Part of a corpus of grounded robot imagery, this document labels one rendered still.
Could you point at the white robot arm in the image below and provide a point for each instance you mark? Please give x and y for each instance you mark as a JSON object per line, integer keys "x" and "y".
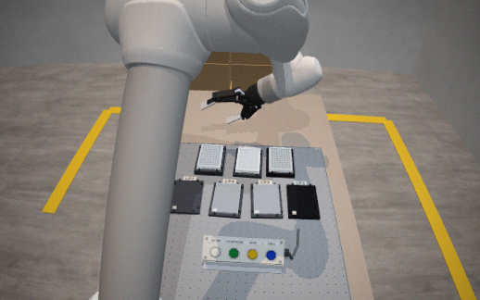
{"x": 164, "y": 45}

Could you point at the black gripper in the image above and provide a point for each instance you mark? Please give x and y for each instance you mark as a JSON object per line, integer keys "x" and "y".
{"x": 249, "y": 99}

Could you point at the white button panel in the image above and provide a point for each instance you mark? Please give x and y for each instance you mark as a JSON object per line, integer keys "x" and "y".
{"x": 266, "y": 254}

